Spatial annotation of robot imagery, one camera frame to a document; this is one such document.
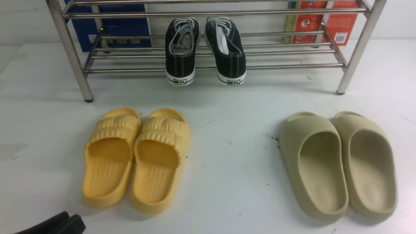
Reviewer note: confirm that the left olive foam slide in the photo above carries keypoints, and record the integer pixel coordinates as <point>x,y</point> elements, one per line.
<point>311,149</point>

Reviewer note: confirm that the silver metal shoe rack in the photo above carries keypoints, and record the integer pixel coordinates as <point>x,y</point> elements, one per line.
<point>204,60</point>

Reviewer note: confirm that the blue box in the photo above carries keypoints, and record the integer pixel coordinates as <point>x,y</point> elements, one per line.
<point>87,30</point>

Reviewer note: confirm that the yellow ribbed slipper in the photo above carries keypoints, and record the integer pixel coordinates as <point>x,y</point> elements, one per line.
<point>109,159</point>
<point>160,153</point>

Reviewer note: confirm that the black canvas sneaker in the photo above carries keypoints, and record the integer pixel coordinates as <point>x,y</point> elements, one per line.
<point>224,40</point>
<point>181,42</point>

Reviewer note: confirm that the olive foam slide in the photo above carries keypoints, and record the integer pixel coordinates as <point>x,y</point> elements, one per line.
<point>368,162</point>
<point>311,149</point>

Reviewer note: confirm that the right yellow ribbed slipper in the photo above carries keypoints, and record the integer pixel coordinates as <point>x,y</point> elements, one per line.
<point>160,153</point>

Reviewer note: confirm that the right olive foam slide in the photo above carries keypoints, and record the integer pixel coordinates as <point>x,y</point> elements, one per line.
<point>368,162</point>

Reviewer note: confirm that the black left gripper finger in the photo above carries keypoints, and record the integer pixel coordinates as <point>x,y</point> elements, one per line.
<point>48,225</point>
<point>73,225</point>

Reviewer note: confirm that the left yellow ribbed slipper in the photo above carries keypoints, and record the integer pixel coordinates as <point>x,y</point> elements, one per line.
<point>109,159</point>

